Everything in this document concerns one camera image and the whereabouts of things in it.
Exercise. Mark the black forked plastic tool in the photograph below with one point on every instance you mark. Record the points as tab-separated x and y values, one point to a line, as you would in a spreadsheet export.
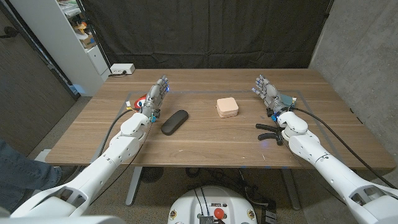
267	127

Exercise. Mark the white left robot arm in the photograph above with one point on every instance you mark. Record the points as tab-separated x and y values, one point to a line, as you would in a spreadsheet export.
93	177

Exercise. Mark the white shelf cabinet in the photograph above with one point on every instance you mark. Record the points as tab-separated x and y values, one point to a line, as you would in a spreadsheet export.
59	46

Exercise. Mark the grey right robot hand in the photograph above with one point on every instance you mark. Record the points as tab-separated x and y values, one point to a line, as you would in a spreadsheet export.
270	95

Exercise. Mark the black glasses case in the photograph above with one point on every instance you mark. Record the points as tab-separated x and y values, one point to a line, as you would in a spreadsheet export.
174	122

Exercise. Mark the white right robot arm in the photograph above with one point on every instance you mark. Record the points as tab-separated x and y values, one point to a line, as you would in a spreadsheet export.
329	174

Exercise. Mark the person leg in jeans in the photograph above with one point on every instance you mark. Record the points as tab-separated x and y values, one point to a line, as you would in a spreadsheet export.
18	174

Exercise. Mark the round black floor fan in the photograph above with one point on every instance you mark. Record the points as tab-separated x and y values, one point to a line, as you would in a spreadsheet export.
151	174

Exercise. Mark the white robot torso base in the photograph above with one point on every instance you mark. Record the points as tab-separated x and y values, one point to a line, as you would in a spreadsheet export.
233	202

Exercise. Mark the red tape roll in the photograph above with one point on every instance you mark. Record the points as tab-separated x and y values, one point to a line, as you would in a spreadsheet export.
139	102

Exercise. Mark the cardboard box on shelf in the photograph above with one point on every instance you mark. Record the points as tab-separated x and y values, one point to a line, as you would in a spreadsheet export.
88	40

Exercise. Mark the grey table leg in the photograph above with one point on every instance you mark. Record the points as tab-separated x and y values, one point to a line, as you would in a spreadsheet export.
290	189
133	186

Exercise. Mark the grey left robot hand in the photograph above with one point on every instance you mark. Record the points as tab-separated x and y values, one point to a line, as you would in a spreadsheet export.
154	99

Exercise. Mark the pink jewelry box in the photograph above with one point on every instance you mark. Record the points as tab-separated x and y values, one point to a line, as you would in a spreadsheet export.
227	106

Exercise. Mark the orange toy figure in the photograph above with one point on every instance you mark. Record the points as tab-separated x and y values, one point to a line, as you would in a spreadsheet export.
81	26

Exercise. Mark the white power strip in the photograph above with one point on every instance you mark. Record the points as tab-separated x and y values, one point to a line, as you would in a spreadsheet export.
122	68

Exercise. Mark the red emergency stop button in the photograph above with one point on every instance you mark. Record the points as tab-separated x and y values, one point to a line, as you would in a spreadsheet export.
219	213

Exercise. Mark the teal small case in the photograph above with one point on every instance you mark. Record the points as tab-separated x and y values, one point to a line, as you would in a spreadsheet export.
287	100

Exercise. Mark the black curtain backdrop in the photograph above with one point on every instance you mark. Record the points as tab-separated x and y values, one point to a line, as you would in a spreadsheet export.
211	31

